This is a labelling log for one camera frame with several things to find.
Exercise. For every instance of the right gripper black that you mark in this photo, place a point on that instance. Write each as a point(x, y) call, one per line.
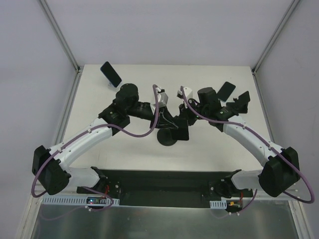
point(189, 115)

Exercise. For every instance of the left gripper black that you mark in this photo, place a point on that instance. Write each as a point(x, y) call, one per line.
point(157, 119)

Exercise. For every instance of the black round base phone holder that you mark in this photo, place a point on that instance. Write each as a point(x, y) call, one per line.
point(164, 136)

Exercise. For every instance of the white folding phone stand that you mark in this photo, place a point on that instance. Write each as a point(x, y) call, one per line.
point(110, 85)

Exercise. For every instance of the black phone blue edge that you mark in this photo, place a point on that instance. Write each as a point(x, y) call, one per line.
point(109, 72)

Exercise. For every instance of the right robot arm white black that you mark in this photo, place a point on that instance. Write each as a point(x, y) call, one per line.
point(280, 166)

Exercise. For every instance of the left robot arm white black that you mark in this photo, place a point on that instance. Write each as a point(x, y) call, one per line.
point(52, 166)

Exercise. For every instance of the black phone teal edge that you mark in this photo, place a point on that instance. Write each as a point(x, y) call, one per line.
point(225, 91)

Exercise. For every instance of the black folding phone stand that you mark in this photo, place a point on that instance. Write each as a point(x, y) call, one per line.
point(240, 104)

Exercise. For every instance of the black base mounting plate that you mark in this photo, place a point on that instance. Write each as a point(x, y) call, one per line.
point(181, 189)

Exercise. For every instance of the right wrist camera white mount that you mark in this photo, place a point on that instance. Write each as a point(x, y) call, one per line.
point(185, 91)

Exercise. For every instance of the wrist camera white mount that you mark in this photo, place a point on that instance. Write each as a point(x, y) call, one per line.
point(162, 99)
point(185, 91)

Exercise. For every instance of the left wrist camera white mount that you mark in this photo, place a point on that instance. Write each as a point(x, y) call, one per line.
point(162, 99)

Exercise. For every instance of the right white cable duct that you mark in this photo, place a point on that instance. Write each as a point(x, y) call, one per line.
point(218, 205)

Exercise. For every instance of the white cable duct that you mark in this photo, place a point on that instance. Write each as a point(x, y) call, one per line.
point(218, 205)
point(79, 201)

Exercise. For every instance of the left white cable duct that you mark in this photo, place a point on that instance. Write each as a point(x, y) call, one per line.
point(79, 201)

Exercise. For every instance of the left aluminium frame post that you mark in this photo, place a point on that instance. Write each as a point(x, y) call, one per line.
point(59, 34)

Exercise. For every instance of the aluminium frame post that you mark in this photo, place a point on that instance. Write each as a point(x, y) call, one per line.
point(59, 34)
point(276, 34)

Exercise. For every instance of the right aluminium frame post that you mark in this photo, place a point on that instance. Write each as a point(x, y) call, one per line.
point(276, 34)

